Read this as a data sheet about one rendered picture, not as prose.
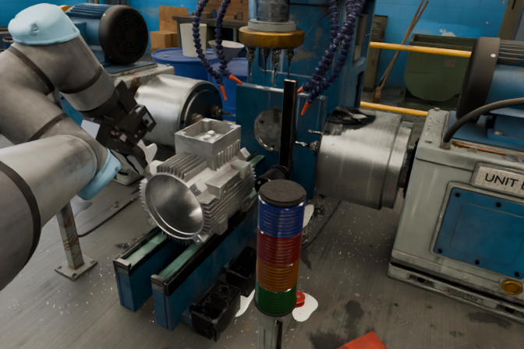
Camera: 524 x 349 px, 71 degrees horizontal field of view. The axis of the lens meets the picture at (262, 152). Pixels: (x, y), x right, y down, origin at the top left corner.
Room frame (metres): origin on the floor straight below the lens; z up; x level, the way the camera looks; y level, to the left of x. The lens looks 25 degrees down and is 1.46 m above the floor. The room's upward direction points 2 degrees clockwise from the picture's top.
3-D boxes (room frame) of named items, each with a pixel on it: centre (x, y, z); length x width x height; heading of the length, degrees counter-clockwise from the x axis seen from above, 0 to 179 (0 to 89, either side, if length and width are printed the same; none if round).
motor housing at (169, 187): (0.74, 0.14, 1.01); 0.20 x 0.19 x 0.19; 154
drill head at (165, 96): (1.17, 0.32, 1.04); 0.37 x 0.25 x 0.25; 64
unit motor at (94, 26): (1.27, 0.59, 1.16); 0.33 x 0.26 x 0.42; 64
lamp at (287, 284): (0.40, -0.03, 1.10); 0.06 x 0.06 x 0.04
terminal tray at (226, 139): (0.77, 0.12, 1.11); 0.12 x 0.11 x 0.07; 154
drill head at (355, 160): (0.87, -0.29, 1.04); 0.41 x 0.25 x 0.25; 64
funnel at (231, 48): (2.61, 0.27, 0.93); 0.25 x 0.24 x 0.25; 156
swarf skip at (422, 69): (4.76, -2.43, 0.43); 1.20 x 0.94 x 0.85; 68
